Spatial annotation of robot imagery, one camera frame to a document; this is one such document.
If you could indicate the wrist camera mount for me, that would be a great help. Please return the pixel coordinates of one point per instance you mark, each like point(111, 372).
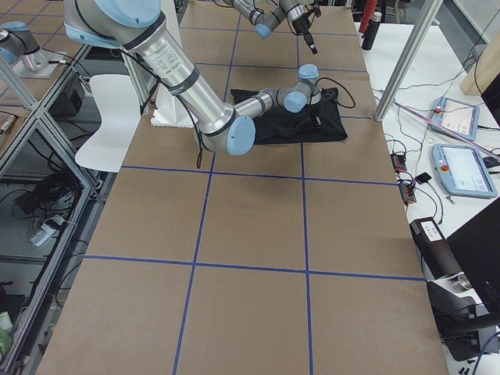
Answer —
point(329, 94)
point(314, 11)

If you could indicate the black box device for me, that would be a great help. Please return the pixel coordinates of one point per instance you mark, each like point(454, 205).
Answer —
point(436, 257)

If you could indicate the red bottle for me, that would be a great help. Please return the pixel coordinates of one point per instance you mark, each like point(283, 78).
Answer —
point(367, 14)

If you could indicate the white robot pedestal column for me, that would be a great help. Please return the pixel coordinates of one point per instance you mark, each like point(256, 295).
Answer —
point(168, 105)

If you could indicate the black monitor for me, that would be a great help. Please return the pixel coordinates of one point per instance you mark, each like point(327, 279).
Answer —
point(475, 246)

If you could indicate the black t-shirt with logo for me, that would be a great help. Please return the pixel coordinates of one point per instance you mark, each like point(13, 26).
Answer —
point(280, 126)

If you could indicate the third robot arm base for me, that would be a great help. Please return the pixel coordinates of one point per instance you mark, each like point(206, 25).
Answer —
point(20, 49)

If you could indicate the upper blue teach pendant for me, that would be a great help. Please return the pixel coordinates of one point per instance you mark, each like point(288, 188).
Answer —
point(459, 117)

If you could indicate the aluminium frame post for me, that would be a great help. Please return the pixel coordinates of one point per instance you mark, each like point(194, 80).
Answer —
point(418, 33)

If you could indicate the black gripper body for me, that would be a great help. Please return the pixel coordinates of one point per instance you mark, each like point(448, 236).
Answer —
point(301, 26)
point(315, 113)

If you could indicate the black water bottle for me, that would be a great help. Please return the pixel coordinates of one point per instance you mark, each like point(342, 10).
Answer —
point(370, 33)

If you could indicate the lower blue teach pendant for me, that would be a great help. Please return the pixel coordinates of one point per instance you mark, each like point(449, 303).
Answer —
point(462, 171)

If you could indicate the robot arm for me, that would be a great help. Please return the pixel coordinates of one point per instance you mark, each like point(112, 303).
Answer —
point(298, 14)
point(141, 27)

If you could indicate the white chair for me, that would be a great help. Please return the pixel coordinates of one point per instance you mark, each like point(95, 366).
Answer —
point(120, 112)

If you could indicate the blue teach pendant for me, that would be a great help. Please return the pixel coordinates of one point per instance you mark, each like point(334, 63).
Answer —
point(462, 171)
point(459, 117)

